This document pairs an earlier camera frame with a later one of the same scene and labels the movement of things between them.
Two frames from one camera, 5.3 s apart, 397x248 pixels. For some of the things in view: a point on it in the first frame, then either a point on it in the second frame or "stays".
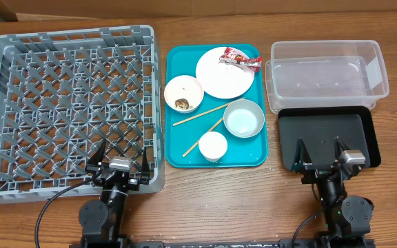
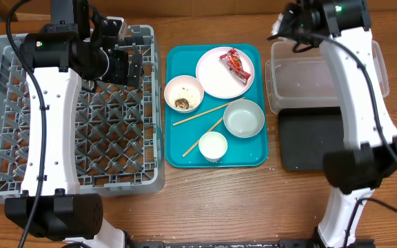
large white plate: (222, 80) stays
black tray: (353, 127) stays
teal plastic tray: (217, 110) stays
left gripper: (134, 182) → (119, 76)
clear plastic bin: (329, 73) stays
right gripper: (322, 174) → (286, 26)
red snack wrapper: (252, 63) → (233, 62)
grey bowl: (244, 118) stays
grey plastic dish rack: (49, 99) stays
